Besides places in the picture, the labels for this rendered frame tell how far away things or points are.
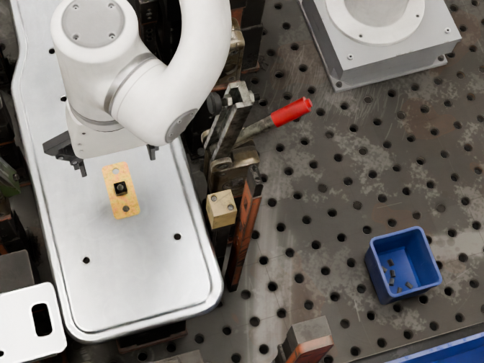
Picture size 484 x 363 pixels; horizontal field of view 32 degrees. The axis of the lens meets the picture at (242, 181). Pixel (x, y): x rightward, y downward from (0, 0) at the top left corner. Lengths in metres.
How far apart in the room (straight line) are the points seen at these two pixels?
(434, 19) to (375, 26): 0.12
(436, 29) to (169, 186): 0.68
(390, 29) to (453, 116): 0.21
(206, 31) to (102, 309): 0.49
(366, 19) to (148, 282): 0.70
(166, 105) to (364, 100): 0.89
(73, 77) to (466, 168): 0.97
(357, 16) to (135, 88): 0.84
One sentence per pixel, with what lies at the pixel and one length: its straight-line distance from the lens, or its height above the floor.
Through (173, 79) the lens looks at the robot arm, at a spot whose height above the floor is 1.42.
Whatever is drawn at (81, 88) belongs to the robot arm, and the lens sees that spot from 0.86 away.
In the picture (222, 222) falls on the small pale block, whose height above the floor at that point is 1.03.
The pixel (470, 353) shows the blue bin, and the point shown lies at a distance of 1.18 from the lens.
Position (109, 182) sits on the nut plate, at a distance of 1.22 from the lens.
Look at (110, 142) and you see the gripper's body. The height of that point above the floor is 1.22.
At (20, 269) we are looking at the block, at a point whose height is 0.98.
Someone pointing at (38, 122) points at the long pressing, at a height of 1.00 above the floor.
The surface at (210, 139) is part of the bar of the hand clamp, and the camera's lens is 1.16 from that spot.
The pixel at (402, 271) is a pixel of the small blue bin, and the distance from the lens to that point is 1.54.
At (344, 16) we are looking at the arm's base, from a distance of 1.62.
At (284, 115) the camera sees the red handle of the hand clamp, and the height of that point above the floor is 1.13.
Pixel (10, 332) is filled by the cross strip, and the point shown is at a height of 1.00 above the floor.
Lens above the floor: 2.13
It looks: 67 degrees down
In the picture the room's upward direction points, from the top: 11 degrees clockwise
